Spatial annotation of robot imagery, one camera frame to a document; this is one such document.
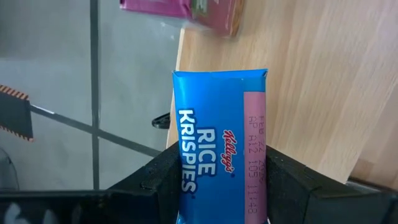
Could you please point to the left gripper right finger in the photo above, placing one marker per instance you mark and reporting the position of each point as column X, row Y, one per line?
column 289, row 186

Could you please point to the Rice Krispies cereal box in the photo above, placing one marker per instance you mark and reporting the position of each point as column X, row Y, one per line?
column 211, row 124

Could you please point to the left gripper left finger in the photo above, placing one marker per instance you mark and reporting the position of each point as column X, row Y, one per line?
column 161, row 174

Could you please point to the Raisin Bran cereal box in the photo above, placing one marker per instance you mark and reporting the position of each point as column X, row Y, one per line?
column 211, row 15

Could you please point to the black plate with striped edges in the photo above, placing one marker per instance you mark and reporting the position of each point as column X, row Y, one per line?
column 14, row 115

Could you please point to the wooden shelf board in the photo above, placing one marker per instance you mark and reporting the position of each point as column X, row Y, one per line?
column 311, row 77

